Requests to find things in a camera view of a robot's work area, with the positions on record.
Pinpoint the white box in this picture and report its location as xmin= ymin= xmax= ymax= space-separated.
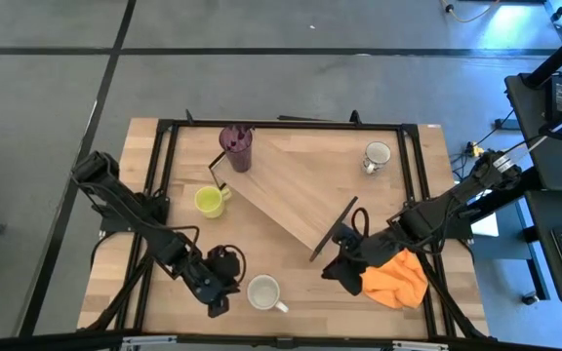
xmin=469 ymin=212 xmax=501 ymax=239

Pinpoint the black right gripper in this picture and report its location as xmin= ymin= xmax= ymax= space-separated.
xmin=321 ymin=221 xmax=404 ymax=297

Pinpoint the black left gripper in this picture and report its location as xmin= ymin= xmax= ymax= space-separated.
xmin=182 ymin=245 xmax=243 ymax=319

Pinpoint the black diagonal post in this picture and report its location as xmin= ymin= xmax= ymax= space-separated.
xmin=524 ymin=18 xmax=562 ymax=91

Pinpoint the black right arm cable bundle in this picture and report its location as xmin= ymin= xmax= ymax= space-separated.
xmin=410 ymin=238 xmax=490 ymax=340

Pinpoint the black desk with keyboard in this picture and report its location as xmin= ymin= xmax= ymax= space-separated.
xmin=523 ymin=188 xmax=562 ymax=307

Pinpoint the black desk with laptop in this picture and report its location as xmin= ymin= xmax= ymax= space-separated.
xmin=503 ymin=71 xmax=562 ymax=192

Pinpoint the black aluminium table frame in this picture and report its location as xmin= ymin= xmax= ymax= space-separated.
xmin=113 ymin=116 xmax=461 ymax=341

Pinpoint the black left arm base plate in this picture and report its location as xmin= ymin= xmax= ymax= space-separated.
xmin=99 ymin=194 xmax=171 ymax=236

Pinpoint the yellow floor cable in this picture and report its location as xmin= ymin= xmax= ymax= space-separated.
xmin=439 ymin=0 xmax=502 ymax=24

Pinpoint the yellow-green mug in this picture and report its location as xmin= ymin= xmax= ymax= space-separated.
xmin=193 ymin=184 xmax=233 ymax=219

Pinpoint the red mug white inside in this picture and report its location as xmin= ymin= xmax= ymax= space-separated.
xmin=246 ymin=274 xmax=291 ymax=314

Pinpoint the thin black bar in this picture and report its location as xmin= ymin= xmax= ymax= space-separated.
xmin=277 ymin=114 xmax=334 ymax=123

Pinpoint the orange cloth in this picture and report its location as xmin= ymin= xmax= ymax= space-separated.
xmin=360 ymin=248 xmax=429 ymax=310

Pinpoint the purple faceted tumbler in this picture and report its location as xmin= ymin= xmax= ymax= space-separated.
xmin=218 ymin=124 xmax=255 ymax=174

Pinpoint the black left arm cable bundle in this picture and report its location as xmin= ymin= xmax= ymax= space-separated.
xmin=85 ymin=232 xmax=160 ymax=333

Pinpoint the black rig beam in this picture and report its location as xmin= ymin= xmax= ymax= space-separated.
xmin=0 ymin=330 xmax=562 ymax=351

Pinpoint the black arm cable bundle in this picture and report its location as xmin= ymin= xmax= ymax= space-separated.
xmin=410 ymin=238 xmax=490 ymax=340
xmin=85 ymin=232 xmax=160 ymax=333

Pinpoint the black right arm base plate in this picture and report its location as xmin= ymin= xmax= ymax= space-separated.
xmin=404 ymin=202 xmax=474 ymax=241

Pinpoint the blue white floral mug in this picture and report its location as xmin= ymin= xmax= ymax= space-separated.
xmin=361 ymin=140 xmax=392 ymax=176

